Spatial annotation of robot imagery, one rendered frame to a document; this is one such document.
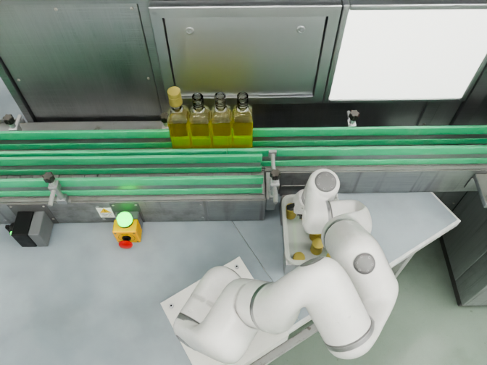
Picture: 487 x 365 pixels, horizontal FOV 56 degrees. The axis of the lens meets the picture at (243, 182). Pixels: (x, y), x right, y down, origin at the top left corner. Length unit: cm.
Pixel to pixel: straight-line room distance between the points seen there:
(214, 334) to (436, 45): 93
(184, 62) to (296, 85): 33
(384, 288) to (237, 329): 26
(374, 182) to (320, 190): 44
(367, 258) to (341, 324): 13
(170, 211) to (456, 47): 91
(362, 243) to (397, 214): 71
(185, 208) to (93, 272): 32
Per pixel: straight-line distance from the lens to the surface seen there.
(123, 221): 135
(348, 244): 80
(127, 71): 139
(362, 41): 128
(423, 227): 151
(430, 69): 141
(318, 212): 104
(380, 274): 82
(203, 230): 141
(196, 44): 125
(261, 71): 131
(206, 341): 84
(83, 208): 141
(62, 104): 154
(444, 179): 154
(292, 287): 71
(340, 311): 73
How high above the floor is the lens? 200
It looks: 57 degrees down
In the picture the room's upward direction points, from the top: straight up
